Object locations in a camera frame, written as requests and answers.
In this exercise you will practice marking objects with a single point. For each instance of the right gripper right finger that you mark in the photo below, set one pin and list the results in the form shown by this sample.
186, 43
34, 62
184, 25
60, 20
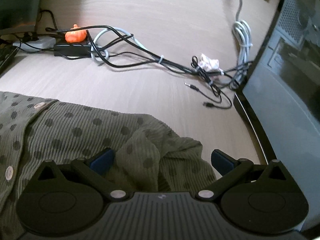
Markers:
261, 199

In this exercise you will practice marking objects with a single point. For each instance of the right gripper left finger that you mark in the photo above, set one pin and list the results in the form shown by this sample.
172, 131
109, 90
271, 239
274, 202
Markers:
61, 200

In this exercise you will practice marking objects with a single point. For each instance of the olive polka dot sweater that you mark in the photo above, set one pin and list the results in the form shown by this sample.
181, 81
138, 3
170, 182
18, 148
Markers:
149, 155

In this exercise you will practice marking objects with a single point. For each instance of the black computer tower case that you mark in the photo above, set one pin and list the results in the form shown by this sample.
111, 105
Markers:
280, 97

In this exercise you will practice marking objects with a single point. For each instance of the crumpled white paper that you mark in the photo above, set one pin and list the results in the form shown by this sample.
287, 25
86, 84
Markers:
209, 64

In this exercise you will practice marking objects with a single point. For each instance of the black power adapter brick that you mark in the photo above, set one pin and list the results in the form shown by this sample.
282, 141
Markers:
72, 49

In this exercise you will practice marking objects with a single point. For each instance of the black keyboard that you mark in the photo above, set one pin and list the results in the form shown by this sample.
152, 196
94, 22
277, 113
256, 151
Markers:
7, 56

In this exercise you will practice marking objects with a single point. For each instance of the grey power strip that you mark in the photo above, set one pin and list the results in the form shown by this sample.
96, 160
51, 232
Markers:
43, 43

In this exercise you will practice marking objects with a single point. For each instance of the orange pumpkin figurine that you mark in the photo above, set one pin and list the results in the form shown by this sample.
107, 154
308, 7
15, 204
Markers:
75, 35

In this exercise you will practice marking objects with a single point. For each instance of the black computer monitor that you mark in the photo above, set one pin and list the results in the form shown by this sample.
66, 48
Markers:
19, 16

